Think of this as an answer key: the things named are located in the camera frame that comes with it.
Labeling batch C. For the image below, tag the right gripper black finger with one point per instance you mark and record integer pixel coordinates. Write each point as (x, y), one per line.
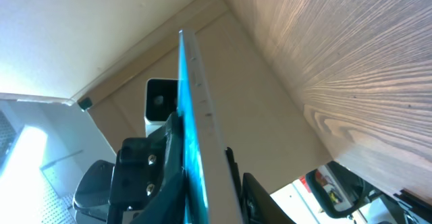
(257, 206)

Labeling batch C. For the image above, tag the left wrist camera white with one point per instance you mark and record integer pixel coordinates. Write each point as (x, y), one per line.
(160, 101)

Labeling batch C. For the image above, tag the blue screen smartphone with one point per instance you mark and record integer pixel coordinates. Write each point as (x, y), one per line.
(202, 133)

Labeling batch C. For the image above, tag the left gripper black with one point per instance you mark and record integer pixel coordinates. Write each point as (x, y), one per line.
(138, 193)

